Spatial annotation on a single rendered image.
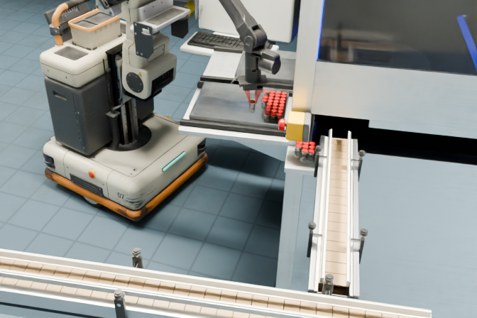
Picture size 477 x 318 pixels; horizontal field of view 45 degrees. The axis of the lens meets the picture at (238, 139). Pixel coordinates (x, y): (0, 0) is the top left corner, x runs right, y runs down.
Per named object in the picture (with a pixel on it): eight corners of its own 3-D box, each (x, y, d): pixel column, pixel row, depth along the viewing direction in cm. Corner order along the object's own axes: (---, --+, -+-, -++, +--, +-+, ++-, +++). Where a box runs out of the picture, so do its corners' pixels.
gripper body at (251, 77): (267, 87, 204) (268, 69, 200) (239, 89, 203) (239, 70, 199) (265, 79, 209) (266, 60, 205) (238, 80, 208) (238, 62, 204)
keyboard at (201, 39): (272, 47, 282) (272, 42, 281) (264, 58, 271) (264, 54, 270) (197, 33, 293) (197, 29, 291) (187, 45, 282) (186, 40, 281)
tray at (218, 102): (288, 97, 227) (289, 89, 225) (281, 133, 206) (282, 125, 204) (204, 88, 232) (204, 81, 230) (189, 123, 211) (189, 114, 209)
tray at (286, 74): (319, 61, 254) (320, 54, 252) (316, 90, 233) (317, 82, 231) (243, 54, 258) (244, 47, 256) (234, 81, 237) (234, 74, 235)
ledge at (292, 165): (327, 154, 200) (328, 150, 199) (326, 177, 189) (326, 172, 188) (287, 150, 202) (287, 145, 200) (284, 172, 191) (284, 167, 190)
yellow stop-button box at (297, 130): (309, 130, 194) (310, 112, 190) (307, 143, 188) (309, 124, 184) (286, 128, 195) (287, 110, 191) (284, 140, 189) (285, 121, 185)
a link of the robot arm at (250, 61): (251, 45, 202) (241, 50, 198) (267, 50, 199) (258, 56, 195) (250, 62, 206) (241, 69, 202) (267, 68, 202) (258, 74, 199)
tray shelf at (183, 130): (319, 60, 259) (320, 56, 258) (310, 149, 202) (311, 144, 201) (215, 50, 265) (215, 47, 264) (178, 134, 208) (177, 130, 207)
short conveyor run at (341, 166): (313, 155, 202) (318, 118, 193) (358, 160, 200) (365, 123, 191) (299, 312, 146) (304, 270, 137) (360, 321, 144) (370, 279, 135)
